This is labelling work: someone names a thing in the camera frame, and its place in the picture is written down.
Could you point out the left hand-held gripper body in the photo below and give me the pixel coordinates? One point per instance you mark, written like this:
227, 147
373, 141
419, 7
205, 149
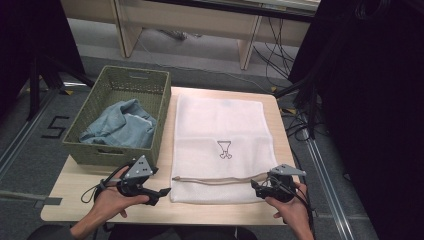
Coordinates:
139, 169

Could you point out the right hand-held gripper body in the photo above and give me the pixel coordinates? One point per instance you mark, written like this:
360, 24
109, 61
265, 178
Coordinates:
282, 188

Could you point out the light blue denim jeans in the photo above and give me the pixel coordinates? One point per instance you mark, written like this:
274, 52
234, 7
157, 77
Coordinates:
115, 125

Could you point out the white mesh laundry bag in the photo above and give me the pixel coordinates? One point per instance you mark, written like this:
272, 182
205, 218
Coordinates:
216, 123

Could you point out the green woven plastic basket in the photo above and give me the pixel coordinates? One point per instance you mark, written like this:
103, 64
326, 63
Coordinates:
106, 93

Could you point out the person's right hand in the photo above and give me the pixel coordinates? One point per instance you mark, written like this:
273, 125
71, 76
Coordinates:
294, 210

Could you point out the person's left hand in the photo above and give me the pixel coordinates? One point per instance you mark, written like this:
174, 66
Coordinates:
111, 201

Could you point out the black metal stand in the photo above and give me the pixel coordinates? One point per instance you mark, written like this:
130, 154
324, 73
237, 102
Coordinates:
308, 100
33, 86

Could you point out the grey tape strip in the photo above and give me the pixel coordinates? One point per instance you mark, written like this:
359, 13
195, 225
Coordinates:
40, 201

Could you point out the black curtain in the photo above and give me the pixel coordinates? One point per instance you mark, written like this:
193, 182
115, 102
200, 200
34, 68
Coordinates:
30, 40
373, 100

